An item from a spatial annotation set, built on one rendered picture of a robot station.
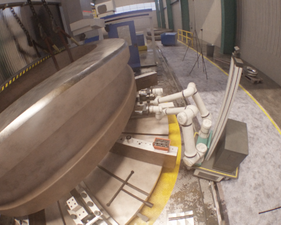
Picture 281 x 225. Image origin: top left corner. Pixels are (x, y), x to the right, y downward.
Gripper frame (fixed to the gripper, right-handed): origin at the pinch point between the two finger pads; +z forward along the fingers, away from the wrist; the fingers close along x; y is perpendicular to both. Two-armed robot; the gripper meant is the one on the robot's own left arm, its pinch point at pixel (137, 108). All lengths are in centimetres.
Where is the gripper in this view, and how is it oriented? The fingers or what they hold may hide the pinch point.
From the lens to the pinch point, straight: 176.2
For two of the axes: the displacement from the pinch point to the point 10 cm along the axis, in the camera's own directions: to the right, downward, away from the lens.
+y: -1.4, -7.6, -6.3
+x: -2.2, 6.5, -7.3
